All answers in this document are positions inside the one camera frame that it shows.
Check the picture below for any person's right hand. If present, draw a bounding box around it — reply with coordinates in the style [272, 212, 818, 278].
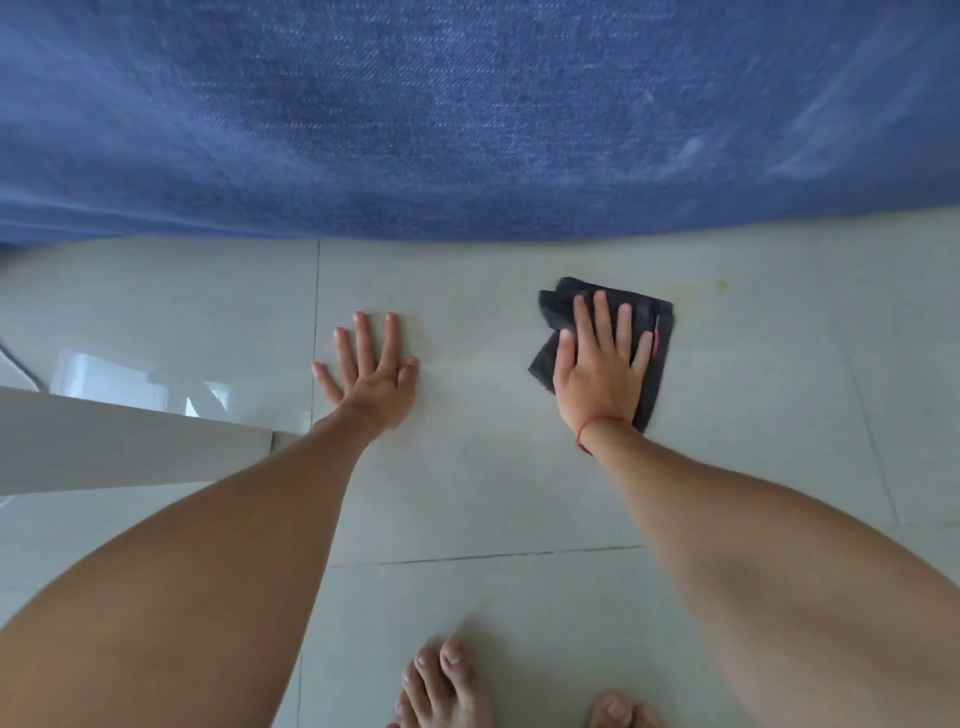
[552, 290, 655, 436]

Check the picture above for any person's left hand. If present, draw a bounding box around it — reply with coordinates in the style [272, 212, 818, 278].
[311, 310, 420, 435]

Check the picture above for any black cleaning cloth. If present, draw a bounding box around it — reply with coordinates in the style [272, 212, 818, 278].
[527, 276, 675, 435]

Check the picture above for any person's right forearm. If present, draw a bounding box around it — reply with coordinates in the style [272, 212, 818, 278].
[581, 418, 960, 728]

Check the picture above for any person's left forearm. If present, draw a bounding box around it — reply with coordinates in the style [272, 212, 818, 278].
[0, 408, 378, 728]

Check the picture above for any white furniture panel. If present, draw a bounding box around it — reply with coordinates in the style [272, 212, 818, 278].
[0, 385, 276, 497]

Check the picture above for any blue fabric cover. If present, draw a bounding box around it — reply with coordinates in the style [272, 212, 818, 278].
[0, 0, 960, 247]

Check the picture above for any person's left foot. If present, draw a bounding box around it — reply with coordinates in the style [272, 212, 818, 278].
[390, 636, 496, 728]

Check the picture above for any person's foot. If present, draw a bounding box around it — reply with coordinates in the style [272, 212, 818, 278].
[390, 636, 496, 728]
[587, 690, 665, 728]

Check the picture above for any person's right foot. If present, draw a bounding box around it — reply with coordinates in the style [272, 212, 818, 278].
[587, 690, 665, 728]

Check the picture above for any red string bracelet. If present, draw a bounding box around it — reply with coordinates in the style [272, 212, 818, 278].
[575, 414, 633, 457]

